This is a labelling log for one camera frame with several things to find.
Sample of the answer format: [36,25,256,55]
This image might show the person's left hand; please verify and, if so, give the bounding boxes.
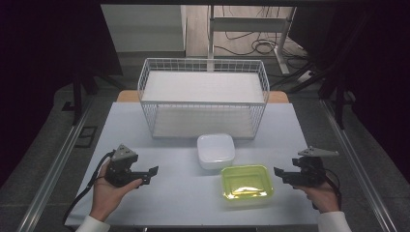
[89,159,144,223]

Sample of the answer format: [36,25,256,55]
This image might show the white power strip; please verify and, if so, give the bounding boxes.
[295,70,314,84]

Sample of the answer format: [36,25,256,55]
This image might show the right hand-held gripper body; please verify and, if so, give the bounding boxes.
[291,146,340,189]

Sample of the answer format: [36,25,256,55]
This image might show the person's right hand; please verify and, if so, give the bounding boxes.
[294,183,340,214]

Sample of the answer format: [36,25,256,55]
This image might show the white wire rack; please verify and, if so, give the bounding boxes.
[136,57,271,140]

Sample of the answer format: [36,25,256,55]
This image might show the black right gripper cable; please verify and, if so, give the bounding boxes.
[324,167,343,211]

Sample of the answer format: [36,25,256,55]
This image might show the aluminium rail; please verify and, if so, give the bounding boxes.
[15,96,95,232]
[319,98,400,232]

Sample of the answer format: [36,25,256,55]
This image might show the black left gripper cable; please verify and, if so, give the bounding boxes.
[62,150,116,228]

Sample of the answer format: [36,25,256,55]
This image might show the white plastic container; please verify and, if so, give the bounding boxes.
[196,132,236,171]

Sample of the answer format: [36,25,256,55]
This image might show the white cabinet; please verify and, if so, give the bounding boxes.
[101,4,188,54]

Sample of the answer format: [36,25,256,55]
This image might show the white metal desk frame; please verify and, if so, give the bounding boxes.
[207,4,298,75]

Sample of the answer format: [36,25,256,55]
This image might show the black stand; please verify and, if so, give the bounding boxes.
[318,72,357,131]
[61,72,100,128]

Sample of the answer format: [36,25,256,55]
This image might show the black floor cables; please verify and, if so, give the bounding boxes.
[213,6,311,64]

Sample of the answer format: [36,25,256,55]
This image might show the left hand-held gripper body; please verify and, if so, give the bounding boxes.
[104,143,148,189]

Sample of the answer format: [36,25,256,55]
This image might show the dark curtain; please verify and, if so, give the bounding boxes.
[288,5,410,183]
[0,0,124,189]

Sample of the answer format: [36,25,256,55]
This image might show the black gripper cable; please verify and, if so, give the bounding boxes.
[324,167,343,211]
[62,150,116,228]

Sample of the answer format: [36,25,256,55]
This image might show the green plastic container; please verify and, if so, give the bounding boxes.
[220,163,275,201]

